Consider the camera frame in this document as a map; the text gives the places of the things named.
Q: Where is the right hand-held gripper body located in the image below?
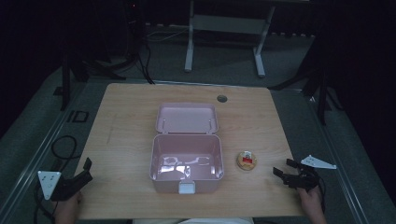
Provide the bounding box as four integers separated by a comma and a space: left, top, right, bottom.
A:
282, 154, 338, 191

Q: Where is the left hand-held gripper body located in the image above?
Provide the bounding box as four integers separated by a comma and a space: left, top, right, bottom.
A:
36, 169, 93, 202

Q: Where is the round biscuit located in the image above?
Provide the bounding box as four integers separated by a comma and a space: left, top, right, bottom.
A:
235, 150, 259, 172

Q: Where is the pink plastic box with lid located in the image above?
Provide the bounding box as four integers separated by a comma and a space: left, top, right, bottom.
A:
148, 102, 226, 196

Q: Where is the person's left hand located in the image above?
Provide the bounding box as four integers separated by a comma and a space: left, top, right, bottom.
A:
53, 190, 84, 224

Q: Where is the person's right hand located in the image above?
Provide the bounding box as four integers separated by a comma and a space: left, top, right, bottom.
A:
296, 186, 329, 224

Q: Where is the black metal stand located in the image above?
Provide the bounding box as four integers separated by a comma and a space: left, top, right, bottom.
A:
267, 40, 345, 127
53, 46, 148, 112

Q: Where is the person's white clothing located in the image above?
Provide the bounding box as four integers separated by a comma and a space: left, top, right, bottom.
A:
132, 217, 256, 224

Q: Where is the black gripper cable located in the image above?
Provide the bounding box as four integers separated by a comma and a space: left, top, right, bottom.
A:
317, 175, 327, 215
33, 182, 58, 224

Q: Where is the black cable loop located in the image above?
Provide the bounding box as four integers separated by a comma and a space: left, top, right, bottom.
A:
50, 134, 82, 173

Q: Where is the white floor cable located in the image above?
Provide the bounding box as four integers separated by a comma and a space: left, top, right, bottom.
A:
145, 27, 191, 43

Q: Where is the white metal desk frame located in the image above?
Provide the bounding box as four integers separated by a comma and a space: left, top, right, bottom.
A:
184, 0, 277, 78

